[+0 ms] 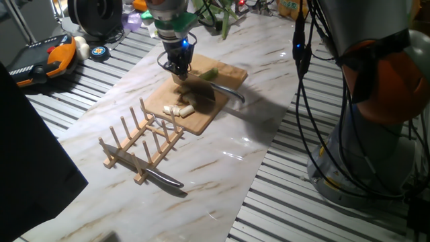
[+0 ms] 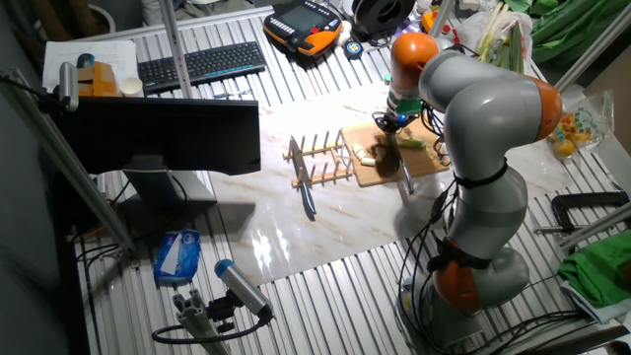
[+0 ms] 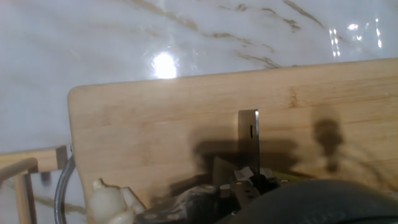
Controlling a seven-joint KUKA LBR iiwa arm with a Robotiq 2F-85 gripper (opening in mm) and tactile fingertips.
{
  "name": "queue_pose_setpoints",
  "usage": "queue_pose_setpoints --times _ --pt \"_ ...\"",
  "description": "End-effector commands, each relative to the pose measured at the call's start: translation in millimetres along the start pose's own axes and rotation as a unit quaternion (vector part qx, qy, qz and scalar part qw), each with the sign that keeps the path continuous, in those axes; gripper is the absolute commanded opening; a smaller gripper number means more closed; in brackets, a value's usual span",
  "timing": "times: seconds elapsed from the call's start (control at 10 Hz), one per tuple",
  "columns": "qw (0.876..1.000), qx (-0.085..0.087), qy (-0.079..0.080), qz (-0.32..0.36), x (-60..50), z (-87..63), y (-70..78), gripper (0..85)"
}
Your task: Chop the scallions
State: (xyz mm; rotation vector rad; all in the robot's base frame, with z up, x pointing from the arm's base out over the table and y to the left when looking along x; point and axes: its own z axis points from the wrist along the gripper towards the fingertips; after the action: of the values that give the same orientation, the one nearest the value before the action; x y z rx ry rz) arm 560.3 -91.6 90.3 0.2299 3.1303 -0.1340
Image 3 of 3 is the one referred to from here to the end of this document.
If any short white scallion piece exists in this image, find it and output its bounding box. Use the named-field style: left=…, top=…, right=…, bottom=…
left=107, top=207, right=136, bottom=224
left=212, top=155, right=239, bottom=187

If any wooden peg rack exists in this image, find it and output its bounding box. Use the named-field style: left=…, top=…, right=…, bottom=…
left=0, top=144, right=69, bottom=224

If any wooden cutting board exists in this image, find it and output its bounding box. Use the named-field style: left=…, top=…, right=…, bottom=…
left=53, top=57, right=398, bottom=224

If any white scallion root bulb piece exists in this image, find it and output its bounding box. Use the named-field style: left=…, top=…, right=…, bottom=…
left=88, top=177, right=127, bottom=224

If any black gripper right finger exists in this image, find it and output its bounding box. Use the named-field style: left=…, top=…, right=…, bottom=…
left=241, top=167, right=280, bottom=206

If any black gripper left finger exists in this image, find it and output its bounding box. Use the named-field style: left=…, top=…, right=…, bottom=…
left=133, top=166, right=252, bottom=224

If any steel cleaver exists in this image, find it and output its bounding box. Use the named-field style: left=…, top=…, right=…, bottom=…
left=238, top=108, right=261, bottom=175

